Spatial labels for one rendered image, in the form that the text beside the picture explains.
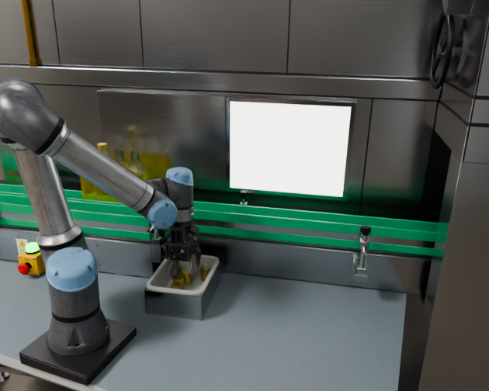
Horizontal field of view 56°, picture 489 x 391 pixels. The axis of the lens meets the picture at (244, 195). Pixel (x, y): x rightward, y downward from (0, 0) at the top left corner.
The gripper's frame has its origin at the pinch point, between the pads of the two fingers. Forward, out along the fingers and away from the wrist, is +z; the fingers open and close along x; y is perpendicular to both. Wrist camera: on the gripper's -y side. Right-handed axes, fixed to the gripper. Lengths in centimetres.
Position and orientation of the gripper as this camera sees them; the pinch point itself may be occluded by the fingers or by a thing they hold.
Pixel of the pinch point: (185, 274)
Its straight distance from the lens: 148.4
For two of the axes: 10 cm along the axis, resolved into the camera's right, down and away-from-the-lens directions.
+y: -2.0, 3.5, -9.2
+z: -0.2, 9.3, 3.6
